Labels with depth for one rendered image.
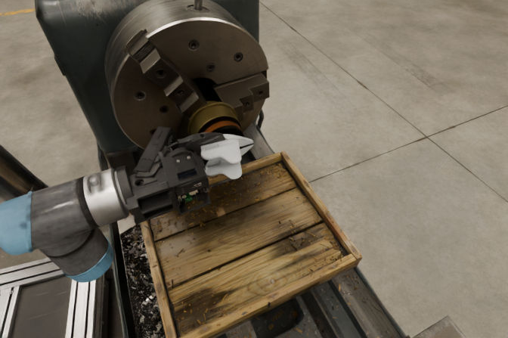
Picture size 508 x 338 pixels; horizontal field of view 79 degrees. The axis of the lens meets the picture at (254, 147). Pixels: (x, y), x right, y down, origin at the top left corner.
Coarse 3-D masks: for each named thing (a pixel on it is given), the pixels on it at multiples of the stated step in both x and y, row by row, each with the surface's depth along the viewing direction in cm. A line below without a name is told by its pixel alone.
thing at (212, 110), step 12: (204, 108) 52; (216, 108) 52; (228, 108) 54; (192, 120) 53; (204, 120) 51; (216, 120) 51; (228, 120) 52; (192, 132) 53; (228, 132) 50; (240, 132) 51
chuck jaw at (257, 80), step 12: (264, 72) 64; (216, 84) 61; (228, 84) 61; (240, 84) 60; (252, 84) 60; (264, 84) 60; (216, 96) 60; (228, 96) 58; (240, 96) 58; (252, 96) 58; (264, 96) 62; (240, 108) 56; (252, 108) 60; (240, 120) 58
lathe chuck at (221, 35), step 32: (192, 0) 57; (128, 32) 53; (160, 32) 49; (192, 32) 51; (224, 32) 54; (128, 64) 50; (192, 64) 55; (224, 64) 58; (256, 64) 61; (128, 96) 54; (160, 96) 57; (128, 128) 58
